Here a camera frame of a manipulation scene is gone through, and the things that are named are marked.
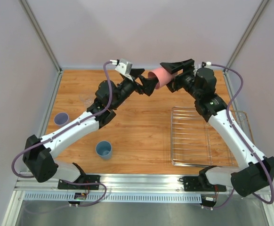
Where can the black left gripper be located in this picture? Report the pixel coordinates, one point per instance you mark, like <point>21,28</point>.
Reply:
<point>149,84</point>

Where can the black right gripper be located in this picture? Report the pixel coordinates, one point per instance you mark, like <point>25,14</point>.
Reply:
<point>179,77</point>

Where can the pink plastic cup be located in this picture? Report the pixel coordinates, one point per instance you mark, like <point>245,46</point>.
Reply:
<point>162,75</point>

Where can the clear glass cup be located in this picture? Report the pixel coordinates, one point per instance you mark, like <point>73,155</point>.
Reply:
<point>87,98</point>

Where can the blue plastic cup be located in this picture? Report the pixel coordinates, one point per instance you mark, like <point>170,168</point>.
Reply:
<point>104,150</point>

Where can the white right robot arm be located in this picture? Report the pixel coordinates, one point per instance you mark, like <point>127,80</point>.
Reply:
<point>256,171</point>

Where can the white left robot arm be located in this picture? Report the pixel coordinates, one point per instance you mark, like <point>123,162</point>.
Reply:
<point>42,152</point>

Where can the purple plastic cup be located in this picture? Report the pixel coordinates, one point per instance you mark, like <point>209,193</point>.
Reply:
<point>61,119</point>

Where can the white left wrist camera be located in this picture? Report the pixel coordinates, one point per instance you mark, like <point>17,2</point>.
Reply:
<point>123,66</point>

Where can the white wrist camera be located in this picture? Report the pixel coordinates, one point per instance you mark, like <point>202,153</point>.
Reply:
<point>207,64</point>
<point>123,66</point>

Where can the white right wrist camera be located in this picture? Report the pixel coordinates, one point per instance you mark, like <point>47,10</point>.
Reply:
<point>207,64</point>

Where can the metal wire dish rack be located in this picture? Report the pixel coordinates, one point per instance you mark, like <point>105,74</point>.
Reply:
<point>195,143</point>

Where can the aluminium front rail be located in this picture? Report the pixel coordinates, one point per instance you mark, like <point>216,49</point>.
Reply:
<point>115,183</point>

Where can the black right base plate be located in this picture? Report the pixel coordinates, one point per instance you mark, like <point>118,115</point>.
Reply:
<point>192,184</point>

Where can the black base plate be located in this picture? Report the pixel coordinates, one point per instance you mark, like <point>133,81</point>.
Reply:
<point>88,178</point>
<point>192,184</point>

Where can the aluminium frame post right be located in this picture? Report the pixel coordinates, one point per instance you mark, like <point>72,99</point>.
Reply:
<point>248,31</point>

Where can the aluminium frame post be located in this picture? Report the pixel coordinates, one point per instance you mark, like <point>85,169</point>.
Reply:
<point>248,31</point>
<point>36,26</point>

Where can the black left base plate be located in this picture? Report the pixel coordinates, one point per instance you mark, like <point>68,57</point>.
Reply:
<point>88,178</point>

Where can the aluminium frame post left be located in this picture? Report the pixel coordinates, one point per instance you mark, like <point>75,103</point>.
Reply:
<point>36,26</point>

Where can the white slotted cable duct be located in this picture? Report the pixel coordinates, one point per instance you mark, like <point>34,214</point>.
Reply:
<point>112,197</point>

